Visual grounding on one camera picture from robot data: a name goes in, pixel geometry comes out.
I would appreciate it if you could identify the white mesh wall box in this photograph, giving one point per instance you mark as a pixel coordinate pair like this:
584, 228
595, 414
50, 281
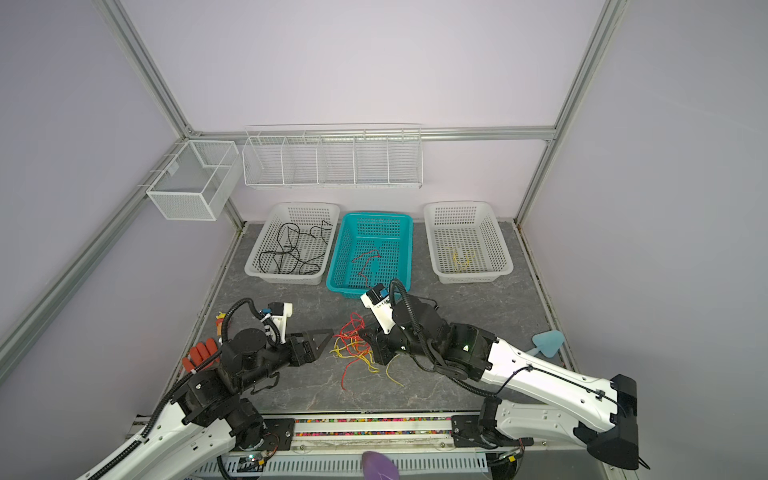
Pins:
198, 180

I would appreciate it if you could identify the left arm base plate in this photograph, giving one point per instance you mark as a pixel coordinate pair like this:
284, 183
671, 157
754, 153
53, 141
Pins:
272, 434

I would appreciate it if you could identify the purple object at front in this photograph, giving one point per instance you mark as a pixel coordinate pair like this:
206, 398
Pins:
377, 466

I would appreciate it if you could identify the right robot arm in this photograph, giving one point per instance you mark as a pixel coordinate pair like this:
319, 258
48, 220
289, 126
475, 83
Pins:
525, 397

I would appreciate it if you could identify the ice cream cone toy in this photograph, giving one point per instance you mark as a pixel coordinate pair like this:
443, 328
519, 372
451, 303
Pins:
221, 317

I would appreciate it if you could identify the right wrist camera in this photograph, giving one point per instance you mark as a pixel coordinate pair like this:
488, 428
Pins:
378, 301

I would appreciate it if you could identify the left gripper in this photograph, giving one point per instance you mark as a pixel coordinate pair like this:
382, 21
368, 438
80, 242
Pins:
312, 353

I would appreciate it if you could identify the left white plastic basket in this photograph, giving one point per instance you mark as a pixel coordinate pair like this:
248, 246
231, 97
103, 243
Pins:
294, 244

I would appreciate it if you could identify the white plastic basket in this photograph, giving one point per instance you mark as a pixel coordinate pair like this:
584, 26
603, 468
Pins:
465, 241
294, 244

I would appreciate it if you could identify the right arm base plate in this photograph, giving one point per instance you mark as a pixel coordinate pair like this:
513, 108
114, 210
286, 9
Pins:
467, 431

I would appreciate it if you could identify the light blue plastic scraper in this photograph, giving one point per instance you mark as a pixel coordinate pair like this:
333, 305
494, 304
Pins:
547, 344

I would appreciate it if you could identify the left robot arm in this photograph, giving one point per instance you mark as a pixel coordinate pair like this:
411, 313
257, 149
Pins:
208, 412

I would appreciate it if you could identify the teal plastic basket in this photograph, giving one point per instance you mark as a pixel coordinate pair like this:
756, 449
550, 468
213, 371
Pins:
372, 248

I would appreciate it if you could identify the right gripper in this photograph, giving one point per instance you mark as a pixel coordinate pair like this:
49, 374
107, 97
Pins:
383, 337

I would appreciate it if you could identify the right white plastic basket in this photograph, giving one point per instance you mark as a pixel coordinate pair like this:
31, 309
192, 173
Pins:
465, 241

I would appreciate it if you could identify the white wire wall shelf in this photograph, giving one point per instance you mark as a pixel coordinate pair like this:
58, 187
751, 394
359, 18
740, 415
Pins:
342, 155

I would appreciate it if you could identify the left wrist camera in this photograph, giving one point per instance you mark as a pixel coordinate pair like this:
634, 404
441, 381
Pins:
275, 318

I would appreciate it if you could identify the red rubber glove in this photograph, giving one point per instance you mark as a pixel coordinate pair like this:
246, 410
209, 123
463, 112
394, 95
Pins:
199, 353

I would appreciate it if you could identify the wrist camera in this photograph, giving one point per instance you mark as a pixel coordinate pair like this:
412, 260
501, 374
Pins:
275, 318
378, 301

